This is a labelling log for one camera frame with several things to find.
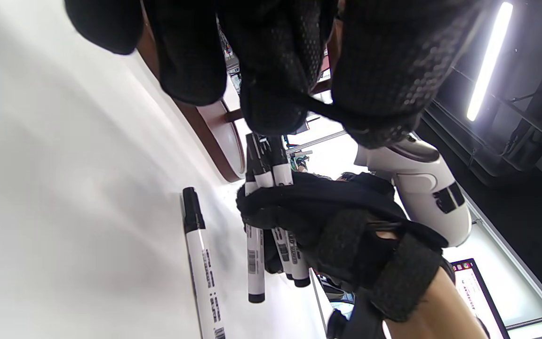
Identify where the person's left hand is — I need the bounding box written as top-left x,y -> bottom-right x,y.
64,0 -> 481,149

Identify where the person's right hand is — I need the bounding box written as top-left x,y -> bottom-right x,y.
236,172 -> 448,292

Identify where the black elastic band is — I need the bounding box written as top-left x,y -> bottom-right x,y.
297,89 -> 370,130

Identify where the person's right forearm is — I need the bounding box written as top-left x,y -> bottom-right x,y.
389,268 -> 488,339

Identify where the grey white handheld controller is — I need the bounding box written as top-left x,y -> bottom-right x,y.
355,133 -> 472,248

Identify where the brown wooden hook rack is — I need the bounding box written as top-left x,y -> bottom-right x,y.
137,19 -> 333,183

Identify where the black framed computer monitor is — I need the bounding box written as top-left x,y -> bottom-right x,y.
450,258 -> 511,339

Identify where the long white ceiling light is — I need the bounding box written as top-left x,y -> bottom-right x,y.
466,1 -> 514,122

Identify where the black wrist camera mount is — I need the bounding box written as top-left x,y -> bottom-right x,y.
327,301 -> 384,339

